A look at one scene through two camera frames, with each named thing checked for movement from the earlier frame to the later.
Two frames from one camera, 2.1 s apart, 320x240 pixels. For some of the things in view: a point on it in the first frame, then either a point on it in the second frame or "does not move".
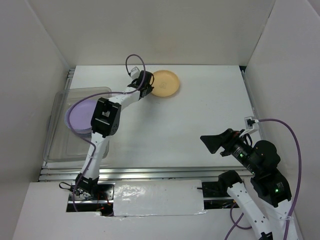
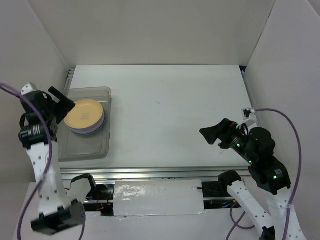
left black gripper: (149, 89) → (64, 109)
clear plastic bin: (62, 144) does not move
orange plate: (166, 83) → (86, 113)
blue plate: (82, 133) does not move
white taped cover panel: (160, 197) does not move
